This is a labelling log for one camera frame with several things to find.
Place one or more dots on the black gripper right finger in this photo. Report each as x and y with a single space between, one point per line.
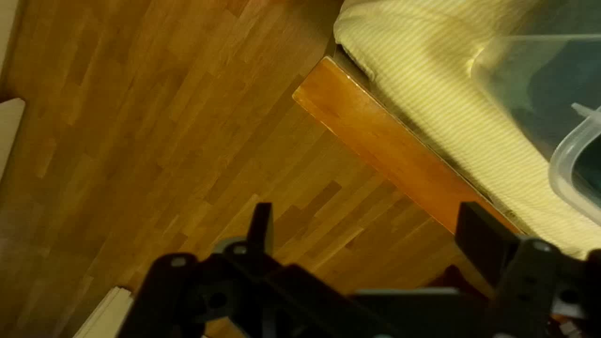
540 291

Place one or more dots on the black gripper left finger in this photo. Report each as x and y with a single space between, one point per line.
249 288

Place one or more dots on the clear plastic storage bin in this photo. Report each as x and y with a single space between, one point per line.
552 89

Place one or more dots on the cream yellow bed blanket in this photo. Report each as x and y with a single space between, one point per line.
422 57

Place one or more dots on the wooden bed frame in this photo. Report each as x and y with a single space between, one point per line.
336 94

